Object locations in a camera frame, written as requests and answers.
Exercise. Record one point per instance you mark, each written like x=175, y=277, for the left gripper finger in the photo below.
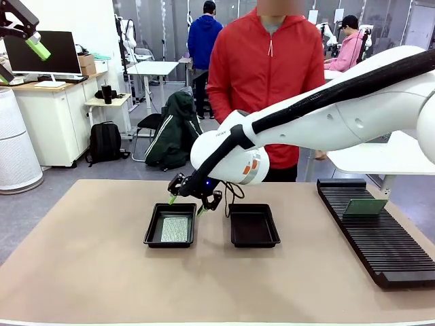
x=5, y=75
x=20, y=17

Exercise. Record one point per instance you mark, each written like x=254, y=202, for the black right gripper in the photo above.
x=197, y=187

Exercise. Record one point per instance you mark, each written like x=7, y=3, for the green perforated circuit board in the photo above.
x=174, y=230
x=365, y=207

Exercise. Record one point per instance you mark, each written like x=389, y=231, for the black plastic ESD tray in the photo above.
x=255, y=227
x=153, y=234

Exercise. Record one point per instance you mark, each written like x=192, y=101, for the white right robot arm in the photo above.
x=340, y=119

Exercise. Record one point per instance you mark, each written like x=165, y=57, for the person's right forearm red sleeve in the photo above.
x=217, y=108

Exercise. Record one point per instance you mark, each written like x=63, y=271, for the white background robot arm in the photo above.
x=130, y=34
x=329, y=37

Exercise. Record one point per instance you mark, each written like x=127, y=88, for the person's left hand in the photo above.
x=320, y=155

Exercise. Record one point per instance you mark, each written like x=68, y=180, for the black monitor white stand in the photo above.
x=57, y=51

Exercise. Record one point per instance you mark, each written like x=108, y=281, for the black keyboard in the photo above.
x=68, y=79

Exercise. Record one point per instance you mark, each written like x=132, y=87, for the dark green striped jacket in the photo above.
x=173, y=132

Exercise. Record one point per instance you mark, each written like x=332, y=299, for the wooden desk white cabinet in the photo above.
x=51, y=125

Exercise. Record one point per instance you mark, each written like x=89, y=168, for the white air purifier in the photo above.
x=17, y=153

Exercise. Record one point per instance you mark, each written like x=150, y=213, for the small cardboard box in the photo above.
x=86, y=64

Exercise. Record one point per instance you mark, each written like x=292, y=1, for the black chair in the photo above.
x=149, y=120

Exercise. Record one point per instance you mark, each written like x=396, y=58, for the white storage box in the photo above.
x=101, y=66

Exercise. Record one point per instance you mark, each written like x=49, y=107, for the black backpack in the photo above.
x=105, y=142

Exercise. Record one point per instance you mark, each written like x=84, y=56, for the black tumbler with straw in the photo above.
x=107, y=95

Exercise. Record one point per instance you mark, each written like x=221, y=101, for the small wooden side table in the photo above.
x=119, y=101

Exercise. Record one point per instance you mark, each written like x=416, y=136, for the wooden topped background table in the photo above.
x=185, y=61

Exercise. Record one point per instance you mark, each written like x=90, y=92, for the white office table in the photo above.
x=153, y=66

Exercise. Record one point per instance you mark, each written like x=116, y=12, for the person in red jacket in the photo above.
x=268, y=68

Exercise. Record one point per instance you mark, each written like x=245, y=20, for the person in blue hoodie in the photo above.
x=204, y=37

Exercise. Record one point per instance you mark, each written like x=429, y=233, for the black slotted board rack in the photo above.
x=380, y=244

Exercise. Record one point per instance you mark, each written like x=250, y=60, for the person in pink hoodie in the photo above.
x=350, y=51

